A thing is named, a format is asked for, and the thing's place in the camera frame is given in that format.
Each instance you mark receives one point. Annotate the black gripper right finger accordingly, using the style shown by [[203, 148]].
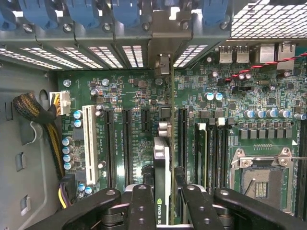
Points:
[[199, 208]]

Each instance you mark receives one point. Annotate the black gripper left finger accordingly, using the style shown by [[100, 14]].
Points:
[[141, 208]]

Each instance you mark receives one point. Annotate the installed RAM stick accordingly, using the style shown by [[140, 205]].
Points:
[[202, 155]]

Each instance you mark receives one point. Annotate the black RAM slot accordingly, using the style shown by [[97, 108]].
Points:
[[211, 155], [218, 155], [225, 155]]

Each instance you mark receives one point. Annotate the CPU socket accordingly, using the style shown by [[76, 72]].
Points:
[[263, 172]]

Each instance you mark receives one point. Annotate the white expansion slot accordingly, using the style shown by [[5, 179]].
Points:
[[90, 143]]

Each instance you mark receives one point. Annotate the short black expansion slot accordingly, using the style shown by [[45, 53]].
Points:
[[146, 119]]

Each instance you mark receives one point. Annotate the green motherboard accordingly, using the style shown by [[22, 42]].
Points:
[[134, 95]]

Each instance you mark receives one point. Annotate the open PC case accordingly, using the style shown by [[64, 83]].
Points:
[[24, 143]]

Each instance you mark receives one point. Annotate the metal rear port block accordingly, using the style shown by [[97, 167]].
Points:
[[242, 54], [226, 54], [287, 54], [267, 54]]

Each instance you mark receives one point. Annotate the blue slot latch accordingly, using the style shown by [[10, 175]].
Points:
[[37, 12], [126, 12], [7, 14], [213, 12], [82, 12]]

